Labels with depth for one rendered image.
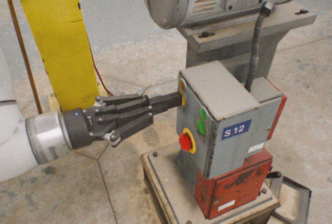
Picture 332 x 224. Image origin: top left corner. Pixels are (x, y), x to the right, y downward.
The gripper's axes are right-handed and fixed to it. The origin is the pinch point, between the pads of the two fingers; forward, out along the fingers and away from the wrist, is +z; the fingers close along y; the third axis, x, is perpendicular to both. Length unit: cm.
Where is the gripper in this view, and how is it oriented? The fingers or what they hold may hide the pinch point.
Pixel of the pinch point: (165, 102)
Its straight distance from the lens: 60.1
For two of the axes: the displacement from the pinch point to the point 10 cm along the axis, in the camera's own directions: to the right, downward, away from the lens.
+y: 3.9, 6.4, -6.6
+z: 9.2, -2.7, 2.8
